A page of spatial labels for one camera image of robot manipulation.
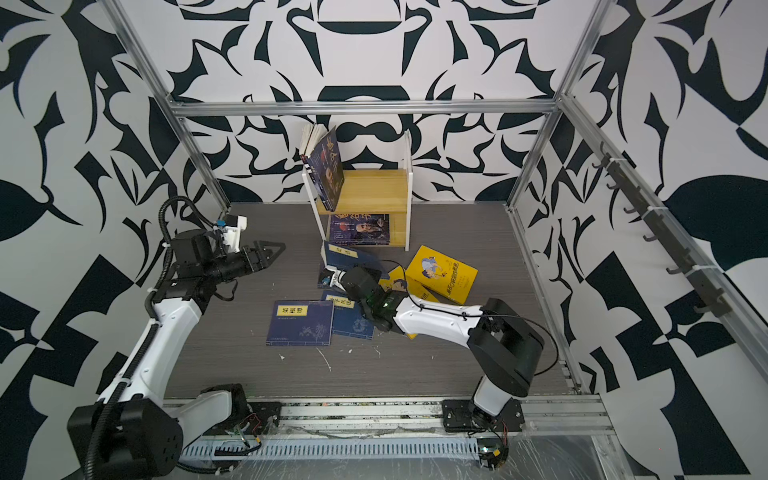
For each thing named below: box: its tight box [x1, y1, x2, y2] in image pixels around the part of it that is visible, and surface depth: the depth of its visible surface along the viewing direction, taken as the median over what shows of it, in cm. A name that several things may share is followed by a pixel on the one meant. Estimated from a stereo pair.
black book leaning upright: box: [299, 123, 328, 160], surface depth 81 cm
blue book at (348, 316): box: [320, 291, 375, 340], surface depth 91 cm
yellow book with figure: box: [405, 245, 479, 305], surface depth 101 cm
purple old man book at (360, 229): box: [330, 214, 390, 246], surface depth 107 cm
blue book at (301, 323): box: [266, 300, 334, 346], surface depth 91 cm
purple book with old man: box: [301, 126, 344, 212], surface depth 85 cm
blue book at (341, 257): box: [324, 240, 391, 279], surface depth 90 cm
